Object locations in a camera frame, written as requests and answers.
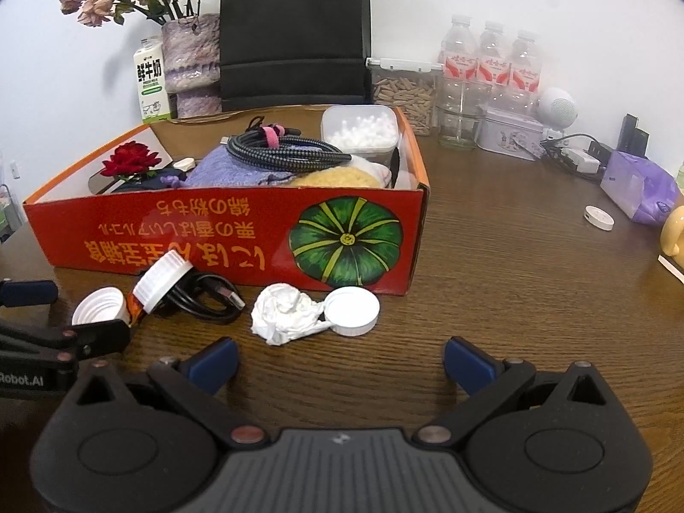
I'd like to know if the empty glass jar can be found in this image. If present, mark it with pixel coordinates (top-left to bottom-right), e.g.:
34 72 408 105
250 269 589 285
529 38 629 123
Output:
437 101 482 151

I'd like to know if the yellow white plush paw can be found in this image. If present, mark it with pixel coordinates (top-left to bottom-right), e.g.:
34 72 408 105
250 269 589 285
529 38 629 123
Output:
291 155 396 189

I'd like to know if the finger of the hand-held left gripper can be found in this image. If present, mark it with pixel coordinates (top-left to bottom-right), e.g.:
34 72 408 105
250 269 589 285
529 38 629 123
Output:
0 319 132 364
0 279 59 308

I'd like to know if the white paper strip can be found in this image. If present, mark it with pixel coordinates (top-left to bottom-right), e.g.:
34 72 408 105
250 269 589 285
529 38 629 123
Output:
657 255 684 284

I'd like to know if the purple marbled vase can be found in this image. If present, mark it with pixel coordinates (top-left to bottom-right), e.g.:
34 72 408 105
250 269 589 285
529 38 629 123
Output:
161 13 222 118

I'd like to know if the white smooth wide lid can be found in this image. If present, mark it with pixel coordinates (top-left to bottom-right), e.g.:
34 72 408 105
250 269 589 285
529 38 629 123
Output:
323 287 381 337

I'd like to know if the red artificial rose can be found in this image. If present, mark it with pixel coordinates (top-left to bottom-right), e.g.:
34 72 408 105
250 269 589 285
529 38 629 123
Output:
99 140 161 183

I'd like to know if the tall white ridged cap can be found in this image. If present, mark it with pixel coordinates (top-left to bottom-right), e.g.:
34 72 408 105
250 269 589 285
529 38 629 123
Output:
133 251 193 313

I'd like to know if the black usb cable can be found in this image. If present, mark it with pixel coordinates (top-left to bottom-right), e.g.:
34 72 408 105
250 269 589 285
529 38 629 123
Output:
155 271 247 324

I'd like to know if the white power strip with plugs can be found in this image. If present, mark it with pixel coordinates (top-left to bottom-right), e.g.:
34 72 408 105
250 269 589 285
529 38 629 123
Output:
540 133 615 174

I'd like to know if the white ridged bottle cap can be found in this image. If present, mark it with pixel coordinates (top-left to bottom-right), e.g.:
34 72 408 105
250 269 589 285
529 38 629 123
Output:
71 287 132 327

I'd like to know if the purple drawstring pouch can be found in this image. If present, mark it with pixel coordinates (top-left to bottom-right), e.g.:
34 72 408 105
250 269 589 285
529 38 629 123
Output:
160 148 300 189

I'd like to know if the white printed tin box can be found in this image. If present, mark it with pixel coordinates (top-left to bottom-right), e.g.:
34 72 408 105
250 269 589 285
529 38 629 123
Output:
475 107 546 161

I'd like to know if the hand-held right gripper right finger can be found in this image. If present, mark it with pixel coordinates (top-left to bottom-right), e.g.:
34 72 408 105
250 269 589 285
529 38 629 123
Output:
414 336 621 445

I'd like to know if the white green milk carton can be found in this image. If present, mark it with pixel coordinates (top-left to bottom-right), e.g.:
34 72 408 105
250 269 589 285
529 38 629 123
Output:
133 35 174 122

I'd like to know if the red cardboard box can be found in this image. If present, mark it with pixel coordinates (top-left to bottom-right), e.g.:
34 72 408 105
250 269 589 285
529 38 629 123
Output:
22 104 431 297

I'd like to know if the wooden desktop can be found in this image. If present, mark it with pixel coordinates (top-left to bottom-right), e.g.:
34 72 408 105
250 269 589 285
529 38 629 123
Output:
0 104 684 455

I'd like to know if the clear container of pellets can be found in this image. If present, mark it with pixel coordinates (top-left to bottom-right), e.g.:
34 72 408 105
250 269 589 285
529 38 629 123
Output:
366 57 444 137

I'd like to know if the white round speaker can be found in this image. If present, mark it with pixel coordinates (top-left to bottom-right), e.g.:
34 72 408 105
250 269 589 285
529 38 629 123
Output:
536 86 579 132

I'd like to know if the yellow mug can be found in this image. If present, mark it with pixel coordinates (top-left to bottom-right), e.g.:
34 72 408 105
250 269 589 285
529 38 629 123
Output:
660 204 684 271

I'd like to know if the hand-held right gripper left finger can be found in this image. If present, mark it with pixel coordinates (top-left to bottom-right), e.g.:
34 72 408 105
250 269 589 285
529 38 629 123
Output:
63 336 268 447

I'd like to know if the black paper bag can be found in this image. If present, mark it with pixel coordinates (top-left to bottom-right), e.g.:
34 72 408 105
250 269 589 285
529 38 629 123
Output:
219 0 375 113

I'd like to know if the crumpled white tissue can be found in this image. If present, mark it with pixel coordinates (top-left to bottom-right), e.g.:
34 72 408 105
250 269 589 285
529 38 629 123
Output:
250 282 335 346

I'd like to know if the black braided cable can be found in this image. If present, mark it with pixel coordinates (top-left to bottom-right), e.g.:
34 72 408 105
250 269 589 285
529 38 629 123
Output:
220 116 352 174

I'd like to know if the purple tissue pack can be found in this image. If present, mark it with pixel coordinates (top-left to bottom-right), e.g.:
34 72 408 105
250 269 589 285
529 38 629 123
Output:
599 150 681 224

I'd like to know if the wire storage rack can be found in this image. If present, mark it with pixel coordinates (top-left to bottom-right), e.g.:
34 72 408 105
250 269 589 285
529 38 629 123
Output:
0 184 25 241

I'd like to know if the black upright device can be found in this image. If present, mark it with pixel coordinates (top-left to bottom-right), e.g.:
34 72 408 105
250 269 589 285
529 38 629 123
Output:
617 114 650 153

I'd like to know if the small white round disc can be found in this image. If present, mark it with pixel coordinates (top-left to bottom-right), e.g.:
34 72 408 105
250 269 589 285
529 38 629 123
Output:
582 205 615 232

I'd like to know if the small orange wrapper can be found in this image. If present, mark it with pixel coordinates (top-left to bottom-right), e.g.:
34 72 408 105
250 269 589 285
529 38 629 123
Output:
125 291 145 327

